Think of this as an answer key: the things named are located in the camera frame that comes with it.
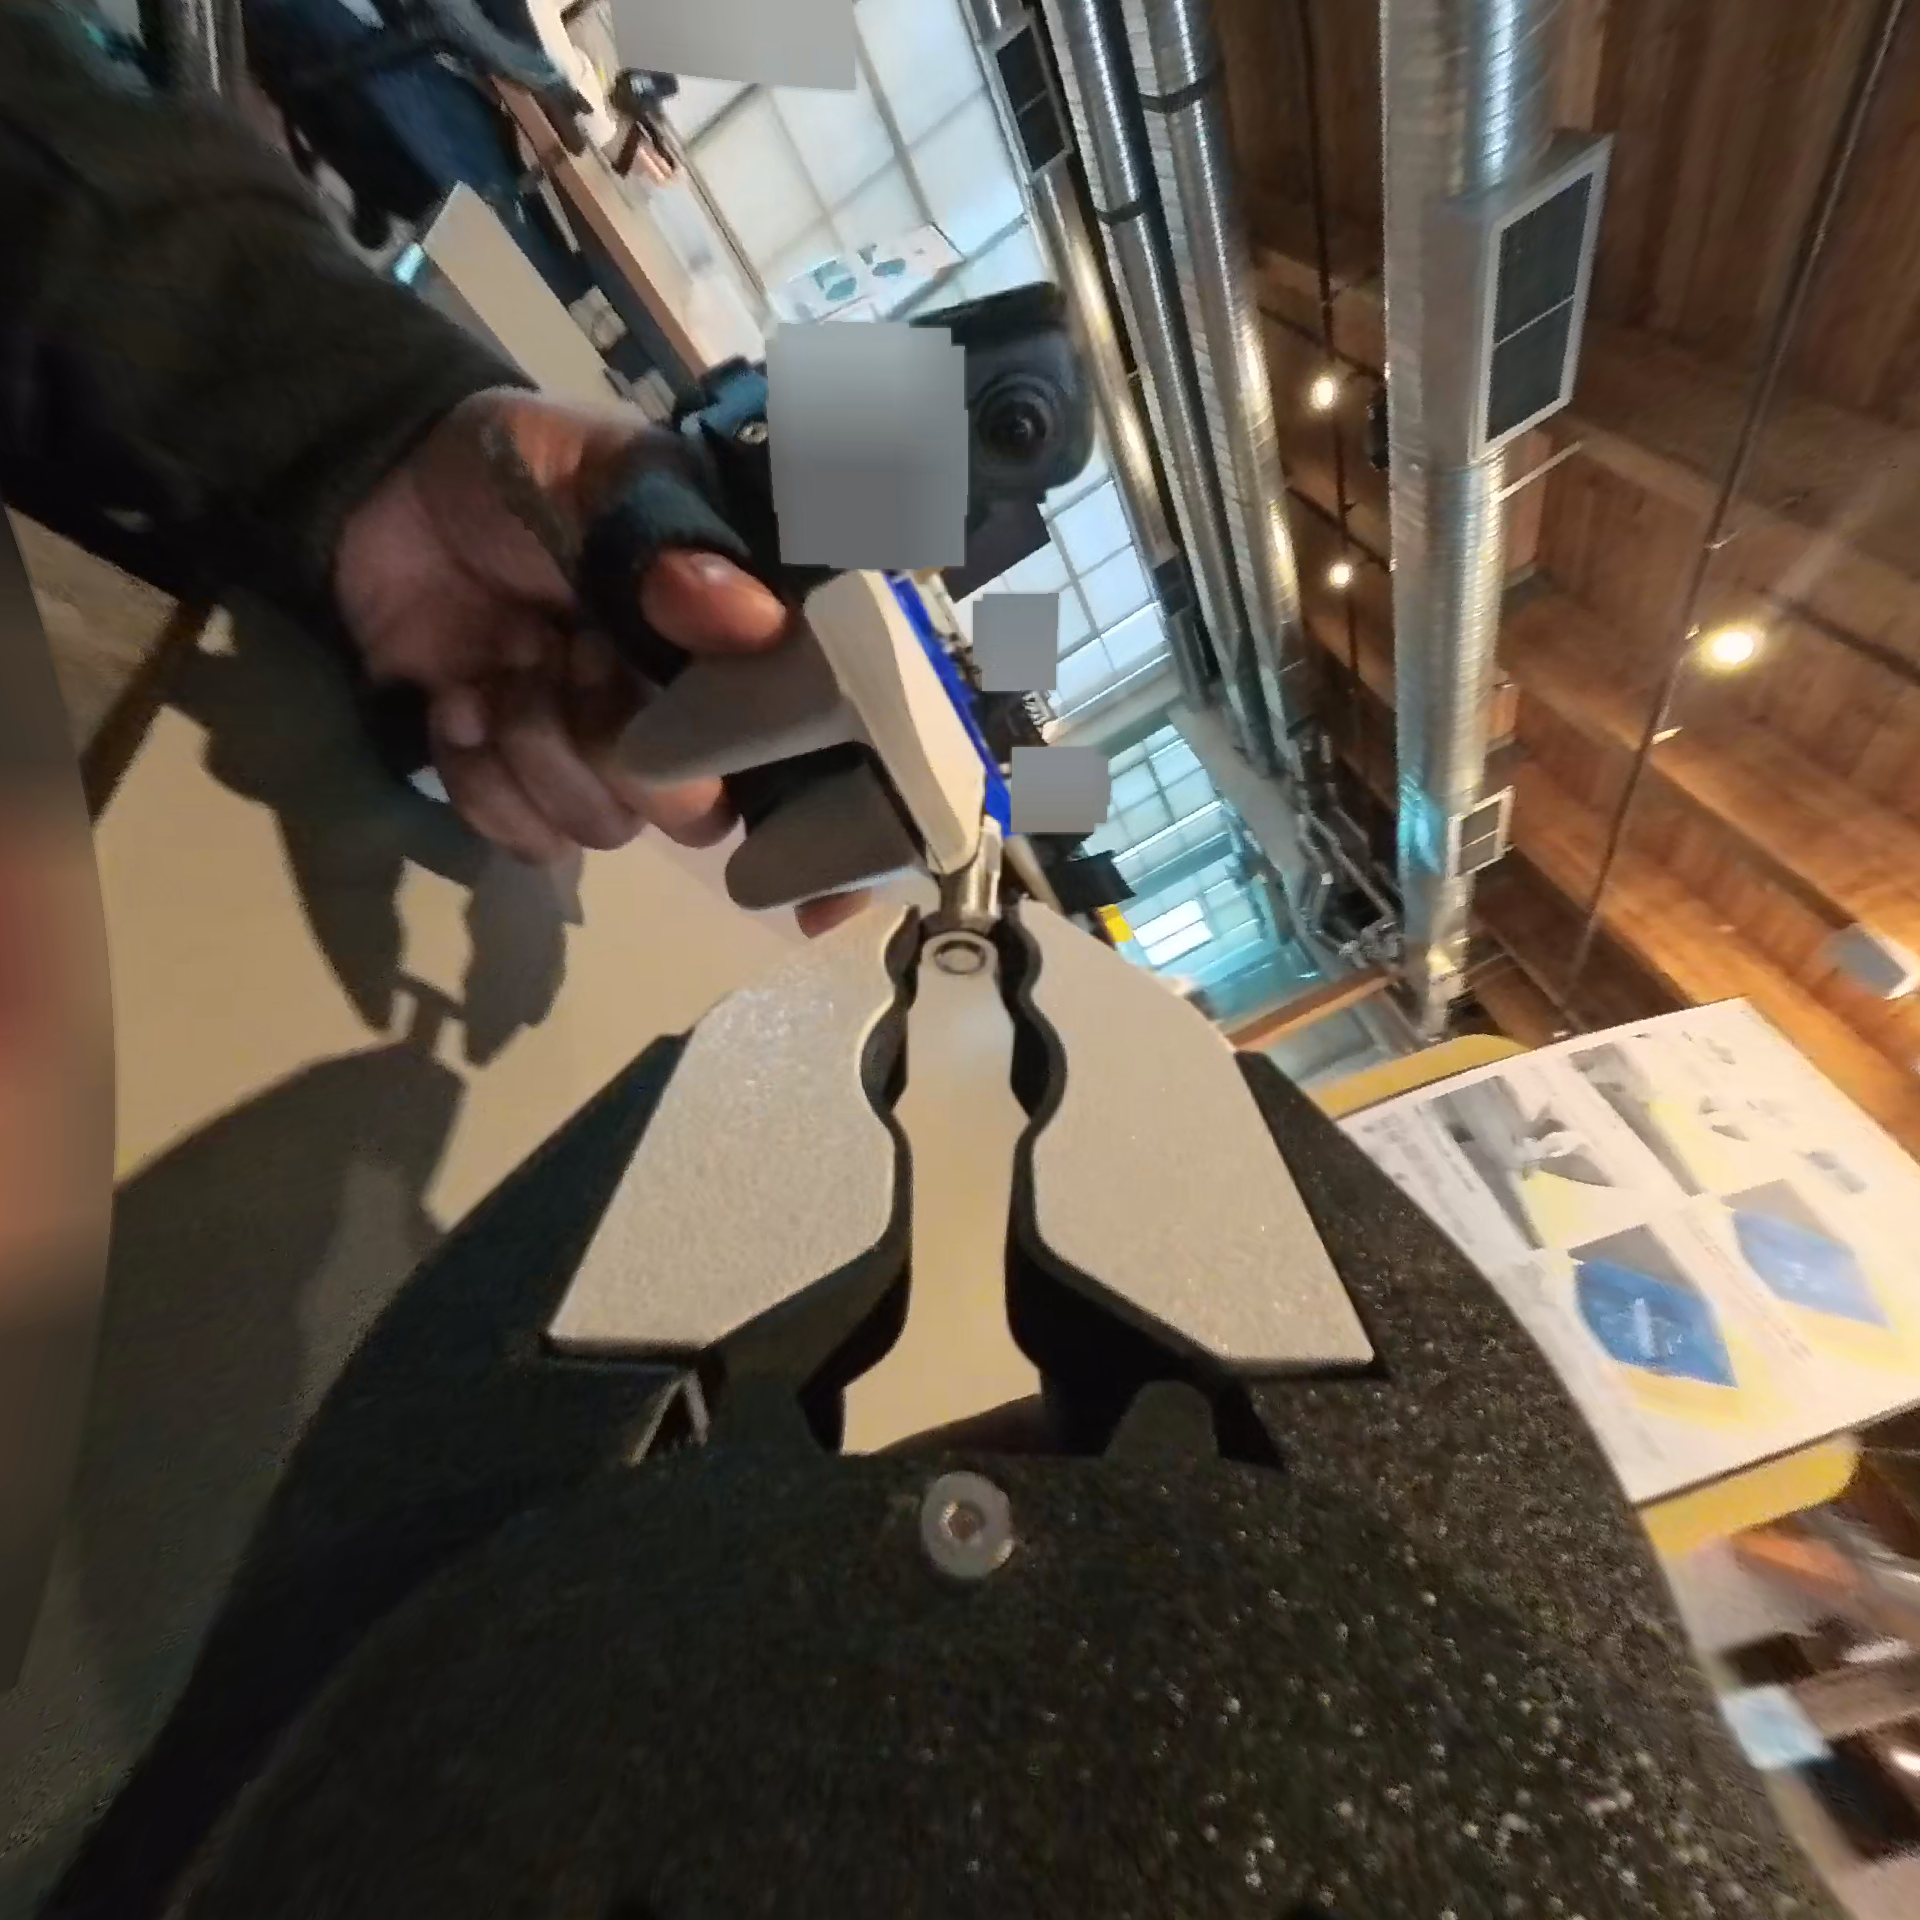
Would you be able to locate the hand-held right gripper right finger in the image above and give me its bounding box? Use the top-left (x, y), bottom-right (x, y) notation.
top-left (1007, 900), bottom-right (1376, 1382)

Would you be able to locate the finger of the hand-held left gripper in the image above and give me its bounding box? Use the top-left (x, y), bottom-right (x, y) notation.
top-left (801, 565), bottom-right (1011, 896)

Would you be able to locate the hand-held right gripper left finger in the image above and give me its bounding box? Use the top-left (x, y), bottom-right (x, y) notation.
top-left (551, 900), bottom-right (916, 1367)

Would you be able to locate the blue plastic bin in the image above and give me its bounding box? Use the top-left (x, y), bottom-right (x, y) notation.
top-left (897, 584), bottom-right (1048, 877)

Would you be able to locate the steel bolt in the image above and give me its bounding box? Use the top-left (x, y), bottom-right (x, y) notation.
top-left (922, 824), bottom-right (1011, 982)

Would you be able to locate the person's left forearm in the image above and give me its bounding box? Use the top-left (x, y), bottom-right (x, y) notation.
top-left (0, 0), bottom-right (549, 616)

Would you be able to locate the person's left hand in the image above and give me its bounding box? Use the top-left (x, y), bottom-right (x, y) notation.
top-left (331, 384), bottom-right (801, 874)

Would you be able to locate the white instruction poster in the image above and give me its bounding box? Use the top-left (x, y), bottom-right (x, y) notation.
top-left (1339, 998), bottom-right (1920, 1504)

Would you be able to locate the metal ventilation duct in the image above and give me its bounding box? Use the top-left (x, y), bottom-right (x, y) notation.
top-left (1376, 0), bottom-right (1624, 1028)

